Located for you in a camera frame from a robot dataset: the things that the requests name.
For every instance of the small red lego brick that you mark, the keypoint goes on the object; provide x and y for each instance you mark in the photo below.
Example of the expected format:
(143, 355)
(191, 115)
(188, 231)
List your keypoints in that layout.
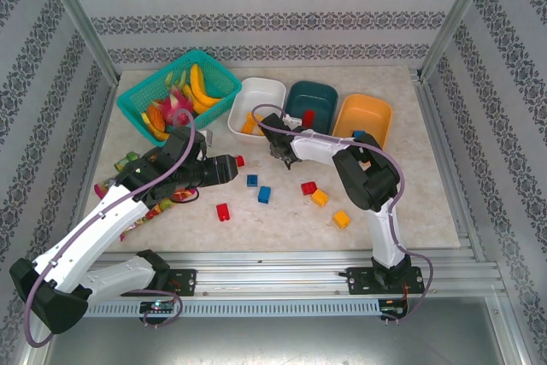
(240, 161)

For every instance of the blue lego brick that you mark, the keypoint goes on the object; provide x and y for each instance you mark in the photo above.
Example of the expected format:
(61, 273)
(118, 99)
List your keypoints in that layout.
(252, 180)
(264, 194)
(359, 134)

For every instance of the yellow lego brick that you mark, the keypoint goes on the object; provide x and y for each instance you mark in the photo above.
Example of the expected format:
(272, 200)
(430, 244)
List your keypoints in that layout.
(319, 197)
(249, 117)
(248, 128)
(341, 219)

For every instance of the long red lego brick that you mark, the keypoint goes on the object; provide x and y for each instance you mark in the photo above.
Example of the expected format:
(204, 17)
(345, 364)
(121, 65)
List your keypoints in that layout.
(308, 118)

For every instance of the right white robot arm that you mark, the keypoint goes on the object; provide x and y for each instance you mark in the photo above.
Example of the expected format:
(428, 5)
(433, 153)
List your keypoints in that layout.
(316, 149)

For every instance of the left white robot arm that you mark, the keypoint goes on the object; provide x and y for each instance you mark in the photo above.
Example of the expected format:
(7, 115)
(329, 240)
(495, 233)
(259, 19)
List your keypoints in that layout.
(85, 232)

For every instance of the white plastic bin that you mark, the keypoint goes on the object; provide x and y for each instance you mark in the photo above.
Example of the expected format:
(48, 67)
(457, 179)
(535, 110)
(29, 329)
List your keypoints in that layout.
(260, 91)

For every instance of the dark teal plastic bin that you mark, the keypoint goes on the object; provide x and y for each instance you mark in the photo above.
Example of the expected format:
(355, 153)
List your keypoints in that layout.
(312, 95)

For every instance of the yellow toy fruit slice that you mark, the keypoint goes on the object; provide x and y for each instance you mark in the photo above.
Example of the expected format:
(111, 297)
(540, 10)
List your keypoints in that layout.
(159, 135)

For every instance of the colourful snack packet strip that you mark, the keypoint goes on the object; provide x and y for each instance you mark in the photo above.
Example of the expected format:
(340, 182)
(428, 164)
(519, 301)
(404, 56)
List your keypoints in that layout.
(156, 210)

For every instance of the yellow toy banana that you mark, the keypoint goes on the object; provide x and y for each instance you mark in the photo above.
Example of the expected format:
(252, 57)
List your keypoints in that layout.
(196, 76)
(198, 104)

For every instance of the orange toy fruit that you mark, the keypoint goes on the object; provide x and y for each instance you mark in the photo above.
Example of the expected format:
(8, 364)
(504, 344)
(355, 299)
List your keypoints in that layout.
(154, 118)

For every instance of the pink toy dragon fruit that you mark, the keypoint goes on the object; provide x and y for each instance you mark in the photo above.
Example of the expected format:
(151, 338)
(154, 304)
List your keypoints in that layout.
(175, 104)

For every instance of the green candy box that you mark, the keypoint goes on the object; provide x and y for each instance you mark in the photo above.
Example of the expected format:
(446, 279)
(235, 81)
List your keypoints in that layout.
(132, 155)
(121, 164)

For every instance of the teal mesh basket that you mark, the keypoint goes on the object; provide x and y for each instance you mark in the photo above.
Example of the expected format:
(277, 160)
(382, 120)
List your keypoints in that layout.
(218, 78)

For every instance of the orange plastic bin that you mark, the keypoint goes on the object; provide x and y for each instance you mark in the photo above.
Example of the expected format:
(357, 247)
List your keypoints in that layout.
(363, 113)

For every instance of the green toy fruit slice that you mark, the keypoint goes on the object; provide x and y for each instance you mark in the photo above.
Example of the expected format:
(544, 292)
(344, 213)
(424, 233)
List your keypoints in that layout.
(168, 78)
(183, 77)

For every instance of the magenta candy packet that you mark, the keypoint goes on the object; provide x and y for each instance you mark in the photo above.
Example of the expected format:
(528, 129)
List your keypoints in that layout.
(101, 189)

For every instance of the left controller board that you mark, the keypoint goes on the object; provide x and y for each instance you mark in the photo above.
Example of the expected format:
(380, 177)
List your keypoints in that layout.
(159, 306)

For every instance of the controller board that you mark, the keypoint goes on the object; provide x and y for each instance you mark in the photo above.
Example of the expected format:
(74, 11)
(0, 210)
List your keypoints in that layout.
(159, 306)
(395, 310)

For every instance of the right controller board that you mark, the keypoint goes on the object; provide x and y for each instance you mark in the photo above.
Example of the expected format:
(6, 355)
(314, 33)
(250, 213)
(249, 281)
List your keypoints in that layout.
(395, 310)

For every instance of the aluminium mounting rail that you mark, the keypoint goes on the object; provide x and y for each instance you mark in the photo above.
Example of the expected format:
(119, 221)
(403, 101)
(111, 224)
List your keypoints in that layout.
(273, 271)

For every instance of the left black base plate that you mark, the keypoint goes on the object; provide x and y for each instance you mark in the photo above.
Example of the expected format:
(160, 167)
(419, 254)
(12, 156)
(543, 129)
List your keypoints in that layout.
(184, 281)

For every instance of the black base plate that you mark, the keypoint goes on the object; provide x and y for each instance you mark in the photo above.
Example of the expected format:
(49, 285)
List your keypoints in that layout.
(184, 281)
(359, 281)

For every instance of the left aluminium side rail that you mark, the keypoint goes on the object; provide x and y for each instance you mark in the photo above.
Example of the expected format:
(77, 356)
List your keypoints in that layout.
(102, 125)

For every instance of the aluminium side rail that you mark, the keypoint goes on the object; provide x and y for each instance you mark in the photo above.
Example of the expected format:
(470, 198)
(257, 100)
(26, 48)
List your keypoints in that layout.
(444, 177)
(102, 125)

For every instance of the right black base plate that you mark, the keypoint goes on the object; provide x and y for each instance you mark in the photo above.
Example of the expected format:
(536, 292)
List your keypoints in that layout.
(359, 281)

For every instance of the right aluminium side rail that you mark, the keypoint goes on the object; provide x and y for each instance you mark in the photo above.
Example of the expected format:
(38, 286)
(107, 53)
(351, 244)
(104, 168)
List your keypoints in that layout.
(444, 177)

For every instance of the left aluminium frame post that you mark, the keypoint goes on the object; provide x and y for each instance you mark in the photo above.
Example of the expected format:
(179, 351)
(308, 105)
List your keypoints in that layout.
(72, 10)

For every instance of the aluminium frame post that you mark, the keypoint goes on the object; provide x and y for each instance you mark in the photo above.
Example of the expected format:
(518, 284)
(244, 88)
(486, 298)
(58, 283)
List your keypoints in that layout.
(72, 10)
(457, 14)

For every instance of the right aluminium frame post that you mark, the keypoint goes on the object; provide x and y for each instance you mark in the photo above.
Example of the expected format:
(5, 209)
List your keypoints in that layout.
(457, 14)

